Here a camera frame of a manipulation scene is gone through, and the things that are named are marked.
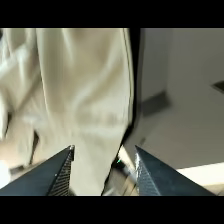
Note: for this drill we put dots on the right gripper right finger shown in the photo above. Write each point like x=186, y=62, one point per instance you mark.
x=160, y=178

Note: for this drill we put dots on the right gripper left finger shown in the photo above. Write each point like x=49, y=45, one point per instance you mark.
x=43, y=178

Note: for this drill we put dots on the cream shirt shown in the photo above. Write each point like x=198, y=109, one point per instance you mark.
x=83, y=93

